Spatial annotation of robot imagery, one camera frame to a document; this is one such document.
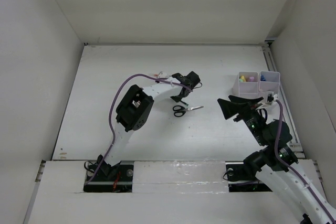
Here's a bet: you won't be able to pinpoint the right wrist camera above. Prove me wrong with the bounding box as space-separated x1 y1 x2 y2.
259 91 279 111

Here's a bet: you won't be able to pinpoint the white divided container left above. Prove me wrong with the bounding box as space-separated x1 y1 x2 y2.
232 71 259 99

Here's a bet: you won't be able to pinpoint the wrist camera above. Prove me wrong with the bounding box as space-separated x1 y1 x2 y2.
259 91 279 111
157 71 170 79

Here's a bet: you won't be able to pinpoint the black handled scissors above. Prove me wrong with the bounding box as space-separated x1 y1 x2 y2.
173 105 203 118

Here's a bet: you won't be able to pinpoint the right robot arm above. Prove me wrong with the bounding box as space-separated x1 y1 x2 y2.
217 95 335 223

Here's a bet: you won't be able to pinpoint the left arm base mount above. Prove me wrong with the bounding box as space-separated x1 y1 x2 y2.
83 161 134 193

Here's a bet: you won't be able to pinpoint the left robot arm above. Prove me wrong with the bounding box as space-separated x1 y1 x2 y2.
95 71 201 180

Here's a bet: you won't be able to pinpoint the white divided container right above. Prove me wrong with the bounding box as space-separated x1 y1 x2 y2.
259 71 280 97

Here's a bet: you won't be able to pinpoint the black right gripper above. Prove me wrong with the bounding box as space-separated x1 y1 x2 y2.
217 94 267 145

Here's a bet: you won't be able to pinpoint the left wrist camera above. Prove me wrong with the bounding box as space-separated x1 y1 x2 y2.
157 71 170 79

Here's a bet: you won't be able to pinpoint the white divided container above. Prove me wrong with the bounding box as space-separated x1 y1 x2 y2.
259 71 280 97
232 71 259 99

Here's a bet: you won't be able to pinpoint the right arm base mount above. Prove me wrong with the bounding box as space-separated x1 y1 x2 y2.
223 162 271 193

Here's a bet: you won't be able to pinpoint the aluminium rail right side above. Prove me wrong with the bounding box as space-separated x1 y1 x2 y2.
264 40 302 151

